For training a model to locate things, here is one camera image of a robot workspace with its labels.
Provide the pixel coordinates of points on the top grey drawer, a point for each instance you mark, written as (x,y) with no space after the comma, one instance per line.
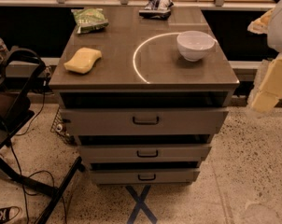
(156,121)

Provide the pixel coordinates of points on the yellow sponge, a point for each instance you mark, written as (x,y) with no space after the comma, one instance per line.
(83,60)

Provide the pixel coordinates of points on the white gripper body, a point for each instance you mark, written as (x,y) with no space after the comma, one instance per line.
(280,28)

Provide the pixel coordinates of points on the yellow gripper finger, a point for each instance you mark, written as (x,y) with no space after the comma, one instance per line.
(270,90)
(260,25)

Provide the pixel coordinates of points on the green jalapeno chip bag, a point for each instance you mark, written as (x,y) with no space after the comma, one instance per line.
(89,20)

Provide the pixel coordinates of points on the black cart frame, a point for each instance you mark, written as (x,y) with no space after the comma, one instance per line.
(15,112)

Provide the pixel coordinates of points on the blue tape cross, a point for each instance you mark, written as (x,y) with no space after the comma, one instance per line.
(140,205)

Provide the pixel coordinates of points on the white ceramic bowl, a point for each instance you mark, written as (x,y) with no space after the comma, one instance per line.
(194,45)

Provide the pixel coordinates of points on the grey drawer cabinet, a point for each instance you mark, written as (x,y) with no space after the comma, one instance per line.
(141,68)

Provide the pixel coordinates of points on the blue white snack bag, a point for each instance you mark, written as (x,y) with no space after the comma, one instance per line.
(157,9)

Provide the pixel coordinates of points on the black white sneaker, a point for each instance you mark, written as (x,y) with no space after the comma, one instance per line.
(9,215)

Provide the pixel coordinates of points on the wire mesh basket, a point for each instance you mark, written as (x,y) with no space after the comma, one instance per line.
(58,127)

